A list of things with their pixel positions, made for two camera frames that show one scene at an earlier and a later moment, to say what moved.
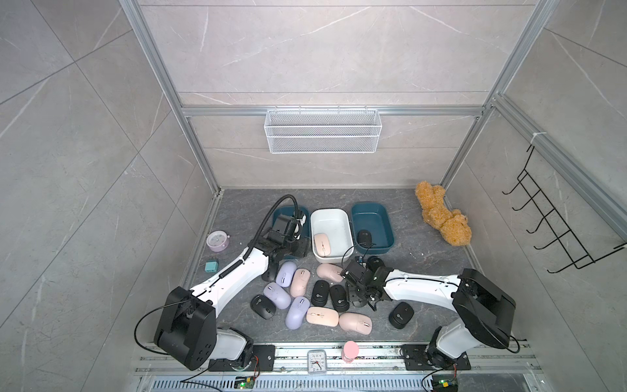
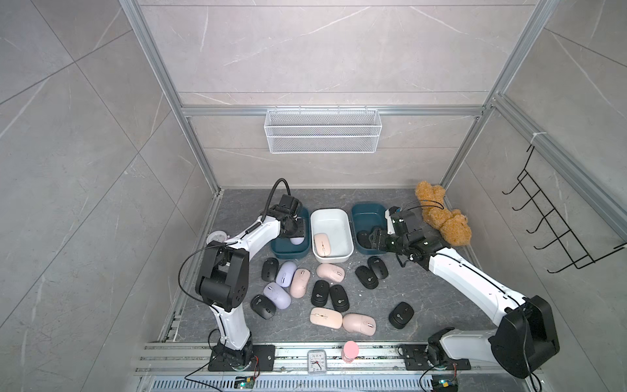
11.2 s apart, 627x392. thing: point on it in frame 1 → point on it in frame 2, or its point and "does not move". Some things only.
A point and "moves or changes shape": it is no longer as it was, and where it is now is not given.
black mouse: [364, 238] does not move
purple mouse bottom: [296, 311] moves or changes shape
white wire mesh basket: [322, 131] does not move
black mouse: [374, 262] does not move
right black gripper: [350, 290] → [380, 238]
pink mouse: [322, 244] does not move
